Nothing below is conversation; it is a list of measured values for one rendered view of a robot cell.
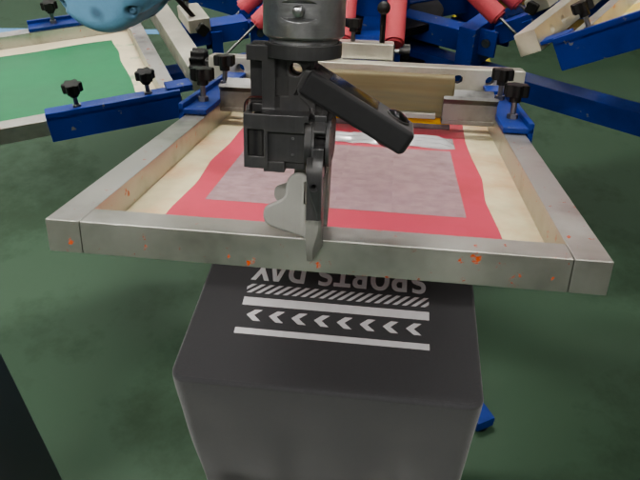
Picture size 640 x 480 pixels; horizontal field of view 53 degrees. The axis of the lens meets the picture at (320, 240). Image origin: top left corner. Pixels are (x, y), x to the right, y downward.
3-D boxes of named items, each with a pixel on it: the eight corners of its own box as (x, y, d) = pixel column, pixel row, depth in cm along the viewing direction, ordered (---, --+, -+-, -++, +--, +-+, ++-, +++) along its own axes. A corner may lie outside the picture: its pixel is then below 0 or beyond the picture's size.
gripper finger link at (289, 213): (265, 256, 66) (268, 167, 64) (322, 260, 65) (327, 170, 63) (259, 264, 63) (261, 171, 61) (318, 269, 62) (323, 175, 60)
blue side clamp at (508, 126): (528, 164, 108) (534, 123, 105) (497, 162, 108) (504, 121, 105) (502, 122, 135) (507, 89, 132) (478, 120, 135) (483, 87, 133)
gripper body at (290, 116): (259, 152, 68) (258, 33, 63) (340, 157, 67) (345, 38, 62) (243, 174, 61) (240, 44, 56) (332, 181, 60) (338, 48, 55)
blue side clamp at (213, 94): (207, 144, 113) (206, 104, 110) (180, 142, 113) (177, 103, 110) (245, 107, 140) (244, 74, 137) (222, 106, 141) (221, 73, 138)
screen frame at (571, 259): (606, 296, 64) (614, 262, 62) (49, 250, 69) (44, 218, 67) (497, 115, 135) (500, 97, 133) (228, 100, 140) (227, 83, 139)
